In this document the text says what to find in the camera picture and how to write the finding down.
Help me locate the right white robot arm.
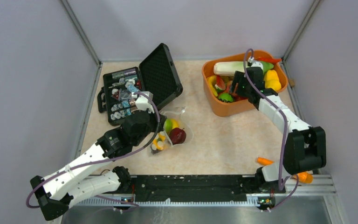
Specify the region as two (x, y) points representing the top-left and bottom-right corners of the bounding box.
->
(230, 61), (327, 192)

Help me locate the green white cabbage toy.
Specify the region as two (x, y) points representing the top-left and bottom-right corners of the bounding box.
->
(213, 61), (274, 76)

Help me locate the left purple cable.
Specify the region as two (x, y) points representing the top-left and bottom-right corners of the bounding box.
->
(26, 91), (162, 213)

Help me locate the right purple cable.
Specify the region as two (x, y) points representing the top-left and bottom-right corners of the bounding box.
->
(243, 48), (299, 211)

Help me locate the green watermelon ball toy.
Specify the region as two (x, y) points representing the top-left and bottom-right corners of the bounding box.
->
(217, 92), (234, 103)

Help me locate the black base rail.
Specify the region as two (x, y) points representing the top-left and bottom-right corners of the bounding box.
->
(104, 175), (286, 205)

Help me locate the clear dotted zip bag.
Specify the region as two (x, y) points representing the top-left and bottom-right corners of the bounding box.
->
(149, 107), (194, 154)

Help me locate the dark purple fruit toy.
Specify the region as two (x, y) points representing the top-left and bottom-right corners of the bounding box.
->
(169, 128), (187, 145)

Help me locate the green apple toy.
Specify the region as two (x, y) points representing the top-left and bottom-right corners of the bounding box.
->
(164, 119), (173, 134)

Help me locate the orange carrot toy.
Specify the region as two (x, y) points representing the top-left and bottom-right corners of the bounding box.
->
(256, 157), (313, 184)

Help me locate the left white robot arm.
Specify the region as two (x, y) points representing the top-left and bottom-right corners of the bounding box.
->
(26, 91), (163, 221)

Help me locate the black open case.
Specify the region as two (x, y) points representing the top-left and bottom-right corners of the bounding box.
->
(97, 43), (183, 126)

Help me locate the yellow banana toy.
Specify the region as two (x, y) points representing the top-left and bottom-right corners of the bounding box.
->
(171, 119), (179, 129)

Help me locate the orange plastic basket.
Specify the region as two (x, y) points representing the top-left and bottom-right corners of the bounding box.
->
(202, 49), (288, 117)

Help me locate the purple cable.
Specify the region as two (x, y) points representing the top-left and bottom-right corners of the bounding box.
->
(26, 91), (162, 213)
(243, 48), (299, 211)

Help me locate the yellow bell pepper toy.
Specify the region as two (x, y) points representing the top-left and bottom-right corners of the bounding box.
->
(151, 133), (166, 151)

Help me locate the yellow pear toy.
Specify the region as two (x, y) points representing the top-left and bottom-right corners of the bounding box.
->
(264, 70), (282, 91)

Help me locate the red chili toy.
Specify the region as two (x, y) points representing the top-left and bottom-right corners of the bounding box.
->
(256, 57), (282, 64)

